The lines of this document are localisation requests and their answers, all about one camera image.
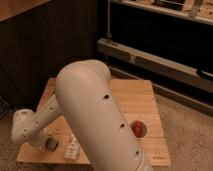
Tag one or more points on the wooden table board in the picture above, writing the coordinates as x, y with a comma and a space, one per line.
137, 102

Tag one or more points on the white cup with red item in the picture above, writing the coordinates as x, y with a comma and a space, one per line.
139, 128

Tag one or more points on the white tube bottle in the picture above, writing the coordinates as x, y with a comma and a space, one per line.
72, 149

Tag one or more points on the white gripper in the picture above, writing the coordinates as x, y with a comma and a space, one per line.
39, 141

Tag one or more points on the grey metal rail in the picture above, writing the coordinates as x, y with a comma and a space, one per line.
164, 67

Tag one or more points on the vertical metal pole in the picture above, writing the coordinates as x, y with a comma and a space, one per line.
108, 20

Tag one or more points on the wooden shelf with items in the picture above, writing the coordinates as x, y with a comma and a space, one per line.
193, 10

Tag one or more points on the dark eraser block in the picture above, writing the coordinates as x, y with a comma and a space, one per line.
51, 144

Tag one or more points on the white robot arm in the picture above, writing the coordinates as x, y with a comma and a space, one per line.
83, 97

